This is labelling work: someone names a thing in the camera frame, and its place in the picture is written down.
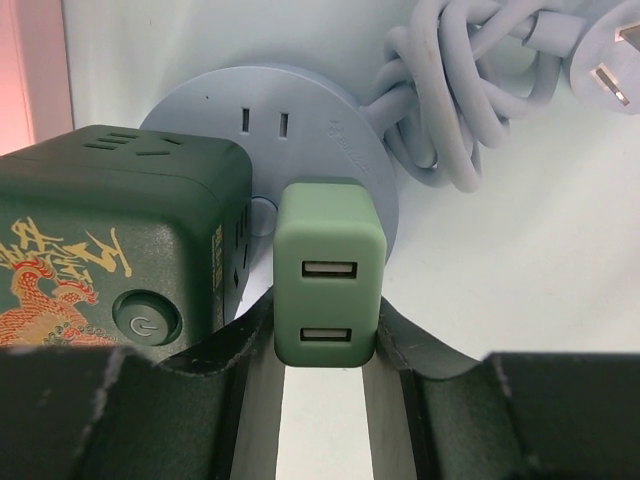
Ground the pink power strip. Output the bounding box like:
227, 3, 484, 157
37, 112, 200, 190
1, 0, 73, 154

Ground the light green USB charger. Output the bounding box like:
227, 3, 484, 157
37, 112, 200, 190
273, 181, 387, 368

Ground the dark green cube socket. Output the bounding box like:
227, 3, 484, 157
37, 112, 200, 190
1, 125, 252, 356

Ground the light blue round socket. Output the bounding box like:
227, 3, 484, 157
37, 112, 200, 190
137, 63, 401, 321

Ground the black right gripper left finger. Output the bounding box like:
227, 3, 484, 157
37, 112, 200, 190
1, 293, 275, 479

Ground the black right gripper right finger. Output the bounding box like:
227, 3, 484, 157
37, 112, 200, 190
367, 302, 639, 479

